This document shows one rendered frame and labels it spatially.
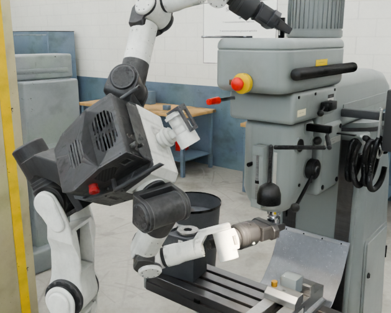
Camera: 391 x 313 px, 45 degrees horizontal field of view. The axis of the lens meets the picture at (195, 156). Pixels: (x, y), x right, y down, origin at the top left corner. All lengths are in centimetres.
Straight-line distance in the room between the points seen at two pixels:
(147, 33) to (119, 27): 661
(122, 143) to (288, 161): 56
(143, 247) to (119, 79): 53
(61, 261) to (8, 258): 141
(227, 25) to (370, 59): 205
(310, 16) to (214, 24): 523
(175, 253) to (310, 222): 73
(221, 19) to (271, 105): 541
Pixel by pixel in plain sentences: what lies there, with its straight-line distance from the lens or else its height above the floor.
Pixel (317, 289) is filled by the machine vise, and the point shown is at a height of 99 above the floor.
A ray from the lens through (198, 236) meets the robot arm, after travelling 156.
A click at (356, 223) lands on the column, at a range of 203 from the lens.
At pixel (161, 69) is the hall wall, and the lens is 759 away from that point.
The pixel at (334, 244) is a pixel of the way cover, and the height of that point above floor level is 106.
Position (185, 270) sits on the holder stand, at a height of 97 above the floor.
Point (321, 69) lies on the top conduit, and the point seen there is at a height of 180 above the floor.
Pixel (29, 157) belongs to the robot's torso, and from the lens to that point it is 163.
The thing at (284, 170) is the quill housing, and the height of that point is 147.
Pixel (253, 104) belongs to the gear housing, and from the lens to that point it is 152.
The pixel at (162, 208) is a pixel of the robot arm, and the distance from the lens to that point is 132.
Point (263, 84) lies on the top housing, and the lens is 138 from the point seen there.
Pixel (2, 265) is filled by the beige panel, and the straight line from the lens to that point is 308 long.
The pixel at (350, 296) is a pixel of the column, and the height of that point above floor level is 83.
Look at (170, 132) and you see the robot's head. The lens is 143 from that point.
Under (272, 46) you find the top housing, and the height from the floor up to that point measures 187.
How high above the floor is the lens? 189
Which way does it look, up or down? 14 degrees down
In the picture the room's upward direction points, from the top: straight up
